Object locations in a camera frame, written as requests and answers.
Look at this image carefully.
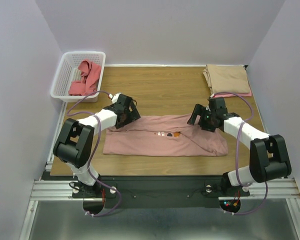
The folded beige t shirt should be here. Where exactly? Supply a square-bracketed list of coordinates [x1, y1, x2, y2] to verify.
[202, 64, 250, 94]

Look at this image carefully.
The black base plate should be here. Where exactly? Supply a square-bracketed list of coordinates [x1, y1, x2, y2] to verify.
[69, 175, 250, 217]

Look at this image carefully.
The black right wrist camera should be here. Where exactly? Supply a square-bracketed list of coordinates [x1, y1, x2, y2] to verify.
[208, 97, 228, 115]

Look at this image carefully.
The folded pink t shirt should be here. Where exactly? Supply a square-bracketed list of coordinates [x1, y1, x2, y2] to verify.
[211, 87, 252, 98]

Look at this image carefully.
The circuit board with leds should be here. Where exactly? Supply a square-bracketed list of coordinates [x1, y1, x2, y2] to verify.
[219, 199, 241, 213]

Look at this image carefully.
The pink printed t shirt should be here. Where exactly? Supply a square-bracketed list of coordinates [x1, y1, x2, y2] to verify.
[103, 114, 228, 157]

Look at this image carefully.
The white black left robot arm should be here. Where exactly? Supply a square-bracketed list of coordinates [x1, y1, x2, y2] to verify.
[53, 93, 141, 197]

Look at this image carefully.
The crumpled red t shirt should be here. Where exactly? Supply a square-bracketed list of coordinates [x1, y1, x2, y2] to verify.
[68, 59, 102, 96]

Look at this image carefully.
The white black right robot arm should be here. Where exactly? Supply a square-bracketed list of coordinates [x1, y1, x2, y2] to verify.
[187, 104, 292, 195]

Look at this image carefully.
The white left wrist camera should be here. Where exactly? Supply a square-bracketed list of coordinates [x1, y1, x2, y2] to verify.
[108, 92, 121, 104]

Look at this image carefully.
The white round knob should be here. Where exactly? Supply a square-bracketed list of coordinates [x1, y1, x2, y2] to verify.
[109, 186, 117, 194]

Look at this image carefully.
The aluminium frame rail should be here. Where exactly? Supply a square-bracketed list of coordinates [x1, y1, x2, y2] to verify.
[17, 102, 300, 240]

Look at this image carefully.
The silver round knob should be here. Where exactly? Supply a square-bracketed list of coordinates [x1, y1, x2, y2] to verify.
[205, 184, 213, 194]

